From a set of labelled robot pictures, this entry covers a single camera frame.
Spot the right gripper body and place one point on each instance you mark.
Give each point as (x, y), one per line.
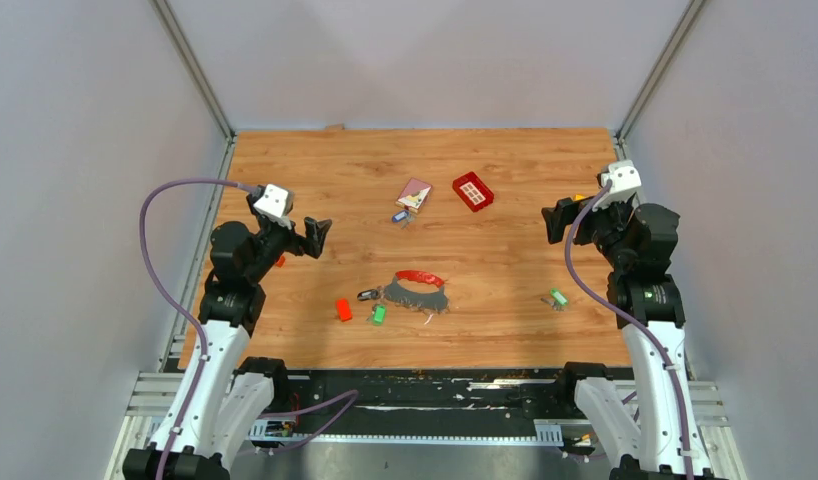
(602, 227)

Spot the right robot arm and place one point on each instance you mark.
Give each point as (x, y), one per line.
(659, 438)

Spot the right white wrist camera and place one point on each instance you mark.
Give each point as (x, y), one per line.
(625, 183)

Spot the red rectangular block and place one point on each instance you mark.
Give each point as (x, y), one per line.
(343, 310)

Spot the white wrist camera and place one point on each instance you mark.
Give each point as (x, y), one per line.
(274, 203)
(625, 183)

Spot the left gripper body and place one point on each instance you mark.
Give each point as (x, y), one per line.
(278, 239)

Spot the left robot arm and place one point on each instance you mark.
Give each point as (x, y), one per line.
(222, 393)

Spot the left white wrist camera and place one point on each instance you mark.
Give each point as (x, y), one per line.
(274, 203)

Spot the blue tag key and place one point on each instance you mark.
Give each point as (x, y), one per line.
(403, 218)

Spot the red window brick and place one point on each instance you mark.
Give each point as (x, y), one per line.
(472, 191)

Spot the playing card box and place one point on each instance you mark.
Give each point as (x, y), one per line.
(414, 195)

